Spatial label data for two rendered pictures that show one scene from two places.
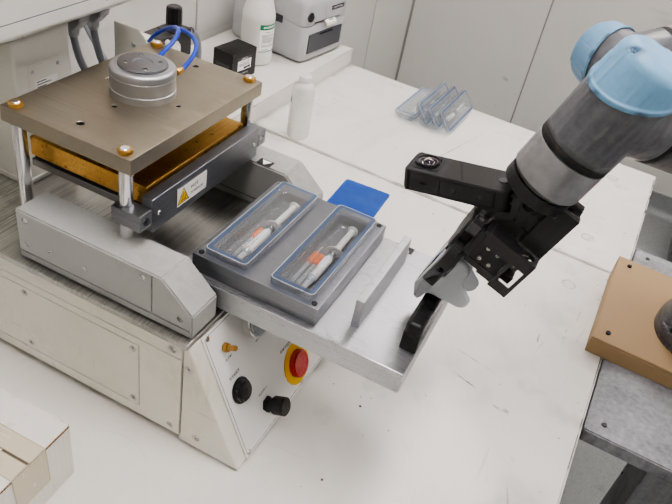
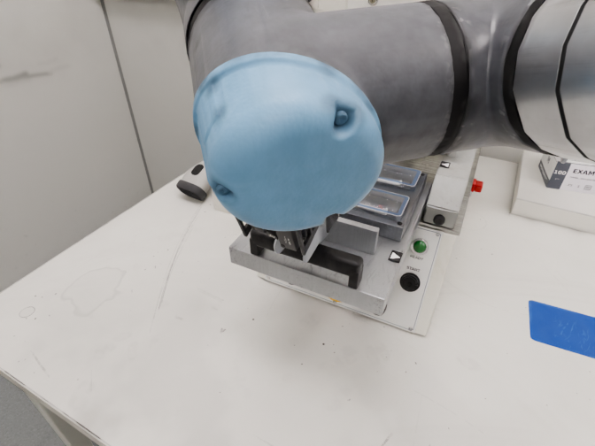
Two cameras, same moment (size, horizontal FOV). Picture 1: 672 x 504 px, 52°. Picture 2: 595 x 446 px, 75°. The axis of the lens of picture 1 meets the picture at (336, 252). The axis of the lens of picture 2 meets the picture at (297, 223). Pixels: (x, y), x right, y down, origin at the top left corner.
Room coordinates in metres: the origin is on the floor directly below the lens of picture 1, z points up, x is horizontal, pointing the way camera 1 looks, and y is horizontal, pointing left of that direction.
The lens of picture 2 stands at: (0.67, -0.49, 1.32)
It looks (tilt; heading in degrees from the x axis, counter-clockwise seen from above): 37 degrees down; 97
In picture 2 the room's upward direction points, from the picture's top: straight up
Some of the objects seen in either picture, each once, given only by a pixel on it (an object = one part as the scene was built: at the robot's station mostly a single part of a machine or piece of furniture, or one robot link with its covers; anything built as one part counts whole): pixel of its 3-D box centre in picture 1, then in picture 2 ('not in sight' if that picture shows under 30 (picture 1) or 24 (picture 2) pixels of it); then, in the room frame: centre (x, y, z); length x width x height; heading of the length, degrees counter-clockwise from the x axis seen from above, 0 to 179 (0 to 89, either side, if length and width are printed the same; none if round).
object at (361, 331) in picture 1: (326, 268); (342, 211); (0.68, 0.01, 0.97); 0.30 x 0.22 x 0.08; 71
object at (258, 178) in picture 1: (246, 169); (453, 174); (0.87, 0.15, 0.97); 0.26 x 0.05 x 0.07; 71
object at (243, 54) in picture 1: (234, 60); not in sight; (1.56, 0.33, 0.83); 0.09 x 0.06 x 0.07; 154
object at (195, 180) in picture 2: not in sight; (210, 173); (0.32, 0.40, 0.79); 0.20 x 0.08 x 0.08; 69
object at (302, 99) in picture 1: (301, 106); not in sight; (1.41, 0.14, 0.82); 0.05 x 0.05 x 0.14
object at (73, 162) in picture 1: (147, 121); not in sight; (0.77, 0.27, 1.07); 0.22 x 0.17 x 0.10; 161
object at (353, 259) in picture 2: (432, 301); (304, 254); (0.63, -0.12, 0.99); 0.15 x 0.02 x 0.04; 161
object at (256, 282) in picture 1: (294, 245); (352, 189); (0.69, 0.05, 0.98); 0.20 x 0.17 x 0.03; 161
